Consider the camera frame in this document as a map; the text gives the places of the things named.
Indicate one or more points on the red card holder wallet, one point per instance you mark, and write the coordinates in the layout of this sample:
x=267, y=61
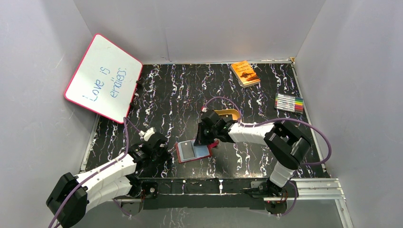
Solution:
x=187, y=152

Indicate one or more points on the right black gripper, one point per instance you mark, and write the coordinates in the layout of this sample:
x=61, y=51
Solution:
x=200, y=139

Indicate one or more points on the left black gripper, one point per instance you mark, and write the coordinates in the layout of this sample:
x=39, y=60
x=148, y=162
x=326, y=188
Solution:
x=162, y=150

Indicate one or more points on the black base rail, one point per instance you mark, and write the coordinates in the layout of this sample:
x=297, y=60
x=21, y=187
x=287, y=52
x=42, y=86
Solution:
x=252, y=193

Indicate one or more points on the pink framed whiteboard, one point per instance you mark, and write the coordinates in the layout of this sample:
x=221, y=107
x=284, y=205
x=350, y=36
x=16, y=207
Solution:
x=105, y=80

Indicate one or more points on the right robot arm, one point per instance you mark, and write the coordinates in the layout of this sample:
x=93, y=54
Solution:
x=286, y=142

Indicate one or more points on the aluminium frame rail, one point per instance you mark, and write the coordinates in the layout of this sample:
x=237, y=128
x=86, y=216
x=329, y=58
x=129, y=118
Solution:
x=319, y=189

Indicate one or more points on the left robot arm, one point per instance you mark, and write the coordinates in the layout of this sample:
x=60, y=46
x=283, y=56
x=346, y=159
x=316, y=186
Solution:
x=75, y=195

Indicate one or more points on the orange book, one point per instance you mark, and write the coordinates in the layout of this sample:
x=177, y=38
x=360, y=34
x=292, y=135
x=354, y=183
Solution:
x=245, y=74

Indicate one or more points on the gold oval tray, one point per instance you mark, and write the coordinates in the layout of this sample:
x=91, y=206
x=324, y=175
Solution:
x=228, y=115

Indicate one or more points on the pack of coloured markers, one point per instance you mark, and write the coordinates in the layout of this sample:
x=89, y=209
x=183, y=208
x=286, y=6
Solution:
x=289, y=103

